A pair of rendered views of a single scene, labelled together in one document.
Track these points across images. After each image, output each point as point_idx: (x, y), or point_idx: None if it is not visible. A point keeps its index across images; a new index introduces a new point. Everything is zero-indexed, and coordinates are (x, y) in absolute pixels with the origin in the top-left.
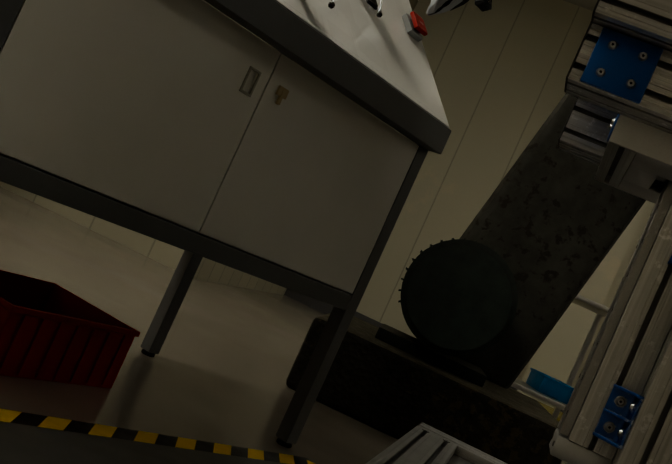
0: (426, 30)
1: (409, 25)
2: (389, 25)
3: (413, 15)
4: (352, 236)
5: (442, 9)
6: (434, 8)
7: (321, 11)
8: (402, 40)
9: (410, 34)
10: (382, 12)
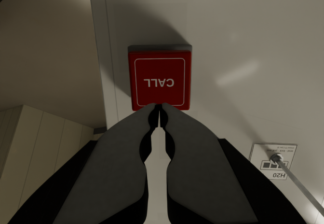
0: (133, 64)
1: (191, 63)
2: (299, 7)
3: (190, 93)
4: None
5: (143, 123)
6: (182, 111)
7: None
8: None
9: (176, 44)
10: (312, 43)
